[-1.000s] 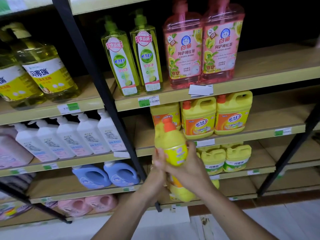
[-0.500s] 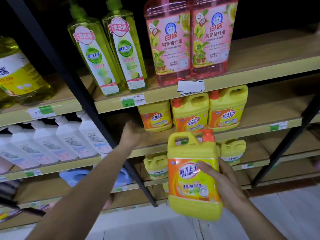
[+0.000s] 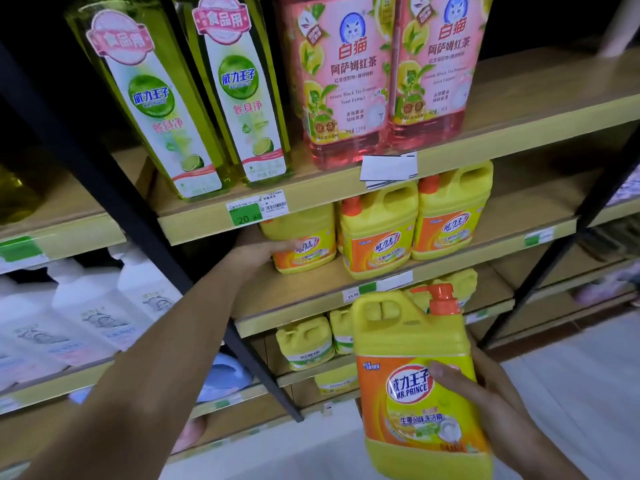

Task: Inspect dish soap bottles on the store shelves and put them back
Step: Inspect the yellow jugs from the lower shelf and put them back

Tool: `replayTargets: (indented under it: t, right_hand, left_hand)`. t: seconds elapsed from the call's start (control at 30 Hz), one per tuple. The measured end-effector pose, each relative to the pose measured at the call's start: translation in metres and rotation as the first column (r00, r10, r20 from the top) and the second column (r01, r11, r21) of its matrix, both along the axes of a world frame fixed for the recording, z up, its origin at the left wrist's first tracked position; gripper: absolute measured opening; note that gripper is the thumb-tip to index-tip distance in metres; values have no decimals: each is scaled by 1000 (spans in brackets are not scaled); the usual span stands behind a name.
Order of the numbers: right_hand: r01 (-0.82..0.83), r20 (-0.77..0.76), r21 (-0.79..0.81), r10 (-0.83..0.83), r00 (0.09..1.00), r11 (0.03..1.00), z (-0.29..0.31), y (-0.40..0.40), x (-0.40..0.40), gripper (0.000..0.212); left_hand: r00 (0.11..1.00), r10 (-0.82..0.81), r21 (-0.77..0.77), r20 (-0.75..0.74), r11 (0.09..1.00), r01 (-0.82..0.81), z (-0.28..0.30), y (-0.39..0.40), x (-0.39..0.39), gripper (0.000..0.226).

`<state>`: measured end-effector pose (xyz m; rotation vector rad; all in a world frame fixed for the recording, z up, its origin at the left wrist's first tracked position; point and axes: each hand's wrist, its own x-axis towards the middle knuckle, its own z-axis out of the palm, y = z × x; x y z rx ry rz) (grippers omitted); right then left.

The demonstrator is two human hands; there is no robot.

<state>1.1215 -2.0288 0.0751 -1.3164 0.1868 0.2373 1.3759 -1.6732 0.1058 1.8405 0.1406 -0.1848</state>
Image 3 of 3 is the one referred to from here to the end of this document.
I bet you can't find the person's right hand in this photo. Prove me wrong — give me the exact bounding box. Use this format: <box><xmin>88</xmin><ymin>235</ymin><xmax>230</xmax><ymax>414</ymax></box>
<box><xmin>429</xmin><ymin>344</ymin><xmax>547</xmax><ymax>469</ymax></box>

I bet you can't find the person's left hand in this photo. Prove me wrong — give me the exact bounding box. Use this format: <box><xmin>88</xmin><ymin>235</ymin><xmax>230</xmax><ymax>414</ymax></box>
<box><xmin>227</xmin><ymin>229</ymin><xmax>302</xmax><ymax>285</ymax></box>

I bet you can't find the yellow orange detergent jug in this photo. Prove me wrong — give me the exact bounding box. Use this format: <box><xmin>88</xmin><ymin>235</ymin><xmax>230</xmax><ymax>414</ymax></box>
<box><xmin>411</xmin><ymin>160</ymin><xmax>495</xmax><ymax>261</ymax></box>
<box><xmin>259</xmin><ymin>203</ymin><xmax>337</xmax><ymax>275</ymax></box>
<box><xmin>339</xmin><ymin>180</ymin><xmax>420</xmax><ymax>281</ymax></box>

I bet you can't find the slim green dish soap bottle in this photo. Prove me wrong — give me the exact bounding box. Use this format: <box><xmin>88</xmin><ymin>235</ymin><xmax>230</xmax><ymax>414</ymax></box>
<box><xmin>65</xmin><ymin>0</ymin><xmax>233</xmax><ymax>203</ymax></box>

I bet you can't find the yellow dish soap pump bottle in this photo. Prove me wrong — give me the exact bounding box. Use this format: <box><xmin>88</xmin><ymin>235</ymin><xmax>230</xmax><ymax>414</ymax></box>
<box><xmin>0</xmin><ymin>164</ymin><xmax>41</xmax><ymax>225</ymax></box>

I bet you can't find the person's left forearm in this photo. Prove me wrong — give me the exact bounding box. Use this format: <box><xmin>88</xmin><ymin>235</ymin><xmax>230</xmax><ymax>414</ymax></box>
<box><xmin>19</xmin><ymin>252</ymin><xmax>251</xmax><ymax>480</ymax></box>

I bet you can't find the plain white label card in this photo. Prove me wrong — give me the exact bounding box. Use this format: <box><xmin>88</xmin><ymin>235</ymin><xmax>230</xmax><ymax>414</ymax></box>
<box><xmin>359</xmin><ymin>152</ymin><xmax>419</xmax><ymax>191</ymax></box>

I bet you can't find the pink purple slim bottle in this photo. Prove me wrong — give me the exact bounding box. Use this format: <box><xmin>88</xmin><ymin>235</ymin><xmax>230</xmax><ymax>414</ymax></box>
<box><xmin>572</xmin><ymin>264</ymin><xmax>640</xmax><ymax>308</ymax></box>

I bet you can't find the flat pink bottle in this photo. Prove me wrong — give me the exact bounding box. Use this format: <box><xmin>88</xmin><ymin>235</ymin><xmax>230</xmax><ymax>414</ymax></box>
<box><xmin>169</xmin><ymin>414</ymin><xmax>209</xmax><ymax>455</ymax></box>

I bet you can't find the pale purple white pack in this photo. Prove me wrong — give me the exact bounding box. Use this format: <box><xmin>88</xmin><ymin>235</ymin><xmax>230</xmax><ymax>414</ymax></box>
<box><xmin>607</xmin><ymin>167</ymin><xmax>640</xmax><ymax>205</ymax></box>

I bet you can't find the wooden shelf rack black frame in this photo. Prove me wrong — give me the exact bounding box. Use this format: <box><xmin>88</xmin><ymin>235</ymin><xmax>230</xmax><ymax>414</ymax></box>
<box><xmin>0</xmin><ymin>0</ymin><xmax>640</xmax><ymax>480</ymax></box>

